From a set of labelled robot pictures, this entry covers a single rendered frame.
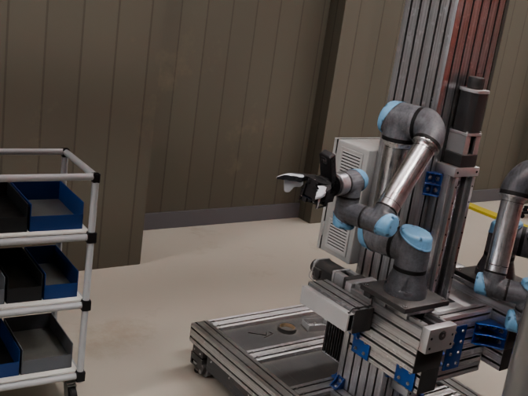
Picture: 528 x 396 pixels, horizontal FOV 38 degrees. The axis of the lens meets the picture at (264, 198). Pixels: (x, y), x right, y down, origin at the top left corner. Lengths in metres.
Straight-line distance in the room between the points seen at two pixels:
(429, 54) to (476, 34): 0.18
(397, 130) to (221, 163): 3.13
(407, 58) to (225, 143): 2.90
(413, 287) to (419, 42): 0.87
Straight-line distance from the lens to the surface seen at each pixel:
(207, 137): 5.51
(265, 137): 5.80
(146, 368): 3.71
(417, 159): 2.52
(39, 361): 3.31
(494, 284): 2.71
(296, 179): 2.32
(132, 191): 4.67
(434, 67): 2.81
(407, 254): 2.67
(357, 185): 2.47
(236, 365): 3.39
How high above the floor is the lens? 1.81
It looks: 16 degrees down
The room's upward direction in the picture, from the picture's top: 8 degrees clockwise
